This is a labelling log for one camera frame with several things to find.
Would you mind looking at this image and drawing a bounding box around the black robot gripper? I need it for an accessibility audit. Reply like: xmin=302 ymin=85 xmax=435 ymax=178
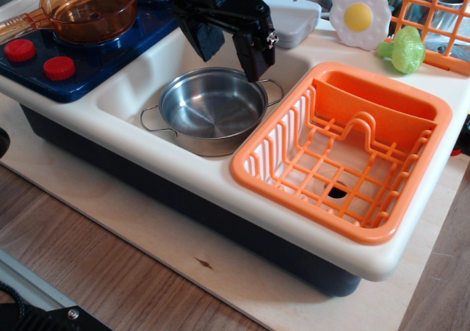
xmin=173 ymin=0 xmax=275 ymax=82

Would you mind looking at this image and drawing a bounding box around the stainless steel pan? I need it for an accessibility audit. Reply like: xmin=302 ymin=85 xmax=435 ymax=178
xmin=140 ymin=67 xmax=285 ymax=157

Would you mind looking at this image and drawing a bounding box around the cream toy kitchen sink unit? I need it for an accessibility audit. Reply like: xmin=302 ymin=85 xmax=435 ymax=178
xmin=1 ymin=21 xmax=469 ymax=281

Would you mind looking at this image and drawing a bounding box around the orange plastic drying rack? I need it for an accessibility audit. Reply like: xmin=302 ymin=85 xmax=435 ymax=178
xmin=231 ymin=62 xmax=452 ymax=245

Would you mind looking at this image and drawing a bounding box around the grey toy faucet base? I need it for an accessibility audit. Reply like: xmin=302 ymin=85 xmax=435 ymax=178
xmin=263 ymin=0 xmax=322 ymax=49

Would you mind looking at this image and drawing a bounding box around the toy fried egg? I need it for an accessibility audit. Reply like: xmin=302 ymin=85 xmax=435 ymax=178
xmin=329 ymin=0 xmax=391 ymax=51

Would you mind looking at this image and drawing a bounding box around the amber transparent saucepan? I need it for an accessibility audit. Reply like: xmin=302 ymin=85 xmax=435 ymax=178
xmin=1 ymin=0 xmax=137 ymax=45

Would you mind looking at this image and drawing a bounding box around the blue toy stove top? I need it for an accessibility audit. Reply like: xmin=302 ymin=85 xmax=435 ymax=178
xmin=1 ymin=0 xmax=178 ymax=103

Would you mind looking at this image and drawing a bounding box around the red stove knob right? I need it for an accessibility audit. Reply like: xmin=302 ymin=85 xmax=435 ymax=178
xmin=43 ymin=56 xmax=76 ymax=81

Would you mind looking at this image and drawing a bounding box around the red stove knob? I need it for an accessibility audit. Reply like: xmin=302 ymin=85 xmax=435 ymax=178
xmin=4 ymin=39 xmax=36 ymax=62
xmin=43 ymin=56 xmax=76 ymax=81

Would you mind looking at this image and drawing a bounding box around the green toy broccoli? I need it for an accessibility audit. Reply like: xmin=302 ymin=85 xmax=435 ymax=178
xmin=377 ymin=26 xmax=427 ymax=74

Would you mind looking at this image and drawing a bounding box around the orange plastic grid basket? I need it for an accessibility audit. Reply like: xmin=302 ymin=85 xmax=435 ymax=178
xmin=386 ymin=0 xmax=469 ymax=76

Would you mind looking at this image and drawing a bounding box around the red stove knob left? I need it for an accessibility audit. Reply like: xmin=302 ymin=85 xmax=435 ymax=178
xmin=4 ymin=39 xmax=36 ymax=62

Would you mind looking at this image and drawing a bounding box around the light wooden base board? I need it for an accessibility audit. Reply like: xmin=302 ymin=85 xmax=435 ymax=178
xmin=1 ymin=97 xmax=469 ymax=330

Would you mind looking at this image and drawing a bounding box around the black bracket with screw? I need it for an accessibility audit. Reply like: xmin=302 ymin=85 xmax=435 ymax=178
xmin=1 ymin=281 xmax=111 ymax=331

